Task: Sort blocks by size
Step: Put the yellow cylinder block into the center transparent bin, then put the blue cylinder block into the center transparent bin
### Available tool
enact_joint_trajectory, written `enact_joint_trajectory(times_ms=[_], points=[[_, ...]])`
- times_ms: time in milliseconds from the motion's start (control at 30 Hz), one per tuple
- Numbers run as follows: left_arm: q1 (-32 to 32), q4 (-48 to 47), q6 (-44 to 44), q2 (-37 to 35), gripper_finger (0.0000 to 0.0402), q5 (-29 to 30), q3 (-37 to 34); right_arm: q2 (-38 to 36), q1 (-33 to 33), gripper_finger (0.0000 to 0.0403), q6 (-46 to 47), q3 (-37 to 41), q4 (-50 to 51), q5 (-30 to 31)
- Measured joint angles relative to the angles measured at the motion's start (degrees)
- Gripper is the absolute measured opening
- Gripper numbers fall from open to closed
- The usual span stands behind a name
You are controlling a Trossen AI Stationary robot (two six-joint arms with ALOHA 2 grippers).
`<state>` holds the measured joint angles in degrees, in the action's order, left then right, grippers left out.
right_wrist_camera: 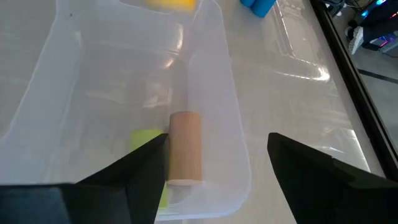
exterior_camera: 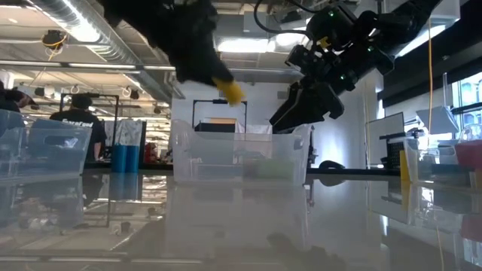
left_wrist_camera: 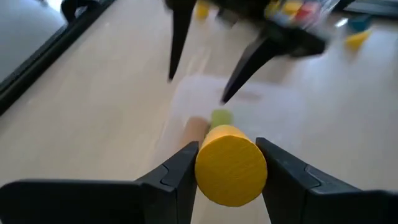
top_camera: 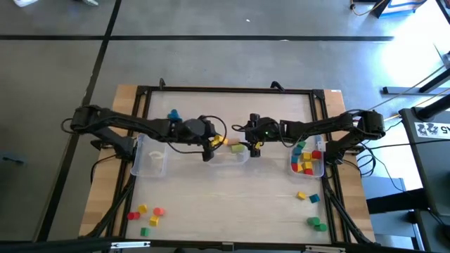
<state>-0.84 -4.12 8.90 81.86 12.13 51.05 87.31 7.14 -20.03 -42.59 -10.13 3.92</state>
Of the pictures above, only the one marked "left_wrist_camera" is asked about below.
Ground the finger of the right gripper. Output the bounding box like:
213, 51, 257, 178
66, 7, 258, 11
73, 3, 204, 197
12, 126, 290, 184
167, 0, 199, 83
220, 27, 326, 105

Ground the red wooden cube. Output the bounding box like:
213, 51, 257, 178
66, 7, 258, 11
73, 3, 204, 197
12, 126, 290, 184
295, 2, 321, 22

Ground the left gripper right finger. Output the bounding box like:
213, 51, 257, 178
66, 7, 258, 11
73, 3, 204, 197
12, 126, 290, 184
255, 137, 398, 224

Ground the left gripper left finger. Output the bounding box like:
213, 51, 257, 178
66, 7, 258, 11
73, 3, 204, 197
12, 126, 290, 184
0, 141, 200, 224

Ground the blue wooden cube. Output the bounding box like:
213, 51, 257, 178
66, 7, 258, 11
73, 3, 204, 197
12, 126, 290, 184
347, 14, 373, 32

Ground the light green wooden cylinder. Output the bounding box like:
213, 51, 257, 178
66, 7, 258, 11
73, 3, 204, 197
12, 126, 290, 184
210, 108, 234, 130

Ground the tan wooden cylinder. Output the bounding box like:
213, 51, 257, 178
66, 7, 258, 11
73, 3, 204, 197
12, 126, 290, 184
180, 116, 211, 150

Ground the black frame clamp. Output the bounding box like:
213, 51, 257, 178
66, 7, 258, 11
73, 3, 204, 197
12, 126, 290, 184
60, 0, 101, 22

